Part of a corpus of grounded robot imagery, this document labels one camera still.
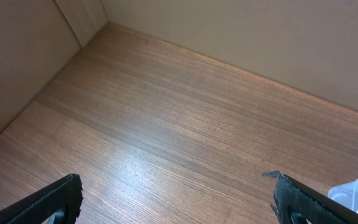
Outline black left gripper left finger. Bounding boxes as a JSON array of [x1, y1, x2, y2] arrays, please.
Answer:
[[0, 174, 83, 224]]

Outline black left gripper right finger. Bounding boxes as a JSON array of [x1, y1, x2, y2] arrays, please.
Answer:
[[262, 170, 358, 224]]

